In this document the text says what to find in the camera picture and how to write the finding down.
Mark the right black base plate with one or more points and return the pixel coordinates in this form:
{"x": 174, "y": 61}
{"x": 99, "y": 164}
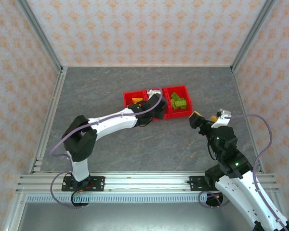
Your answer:
{"x": 196, "y": 184}

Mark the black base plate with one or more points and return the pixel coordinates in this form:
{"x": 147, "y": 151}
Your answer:
{"x": 98, "y": 184}
{"x": 196, "y": 184}

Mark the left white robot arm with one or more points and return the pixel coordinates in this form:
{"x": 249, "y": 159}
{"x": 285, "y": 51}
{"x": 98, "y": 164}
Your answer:
{"x": 110, "y": 124}

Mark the wide aluminium base rail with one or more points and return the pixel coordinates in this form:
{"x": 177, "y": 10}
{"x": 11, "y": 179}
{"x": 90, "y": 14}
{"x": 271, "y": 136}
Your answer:
{"x": 147, "y": 183}

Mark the yellow arched lego brick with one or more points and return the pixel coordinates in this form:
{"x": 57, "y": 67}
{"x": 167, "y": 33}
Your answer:
{"x": 136, "y": 99}

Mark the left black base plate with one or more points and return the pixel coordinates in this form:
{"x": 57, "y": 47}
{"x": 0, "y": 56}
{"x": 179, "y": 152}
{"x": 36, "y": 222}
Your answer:
{"x": 98, "y": 184}

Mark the aluminium corner post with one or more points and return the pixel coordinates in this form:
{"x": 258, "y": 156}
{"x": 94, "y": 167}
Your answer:
{"x": 43, "y": 38}
{"x": 250, "y": 38}

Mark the aluminium table side rail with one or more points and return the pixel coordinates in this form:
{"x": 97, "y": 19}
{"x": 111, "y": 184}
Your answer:
{"x": 240, "y": 96}
{"x": 49, "y": 120}

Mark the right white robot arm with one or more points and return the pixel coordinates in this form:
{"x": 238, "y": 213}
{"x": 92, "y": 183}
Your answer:
{"x": 240, "y": 199}

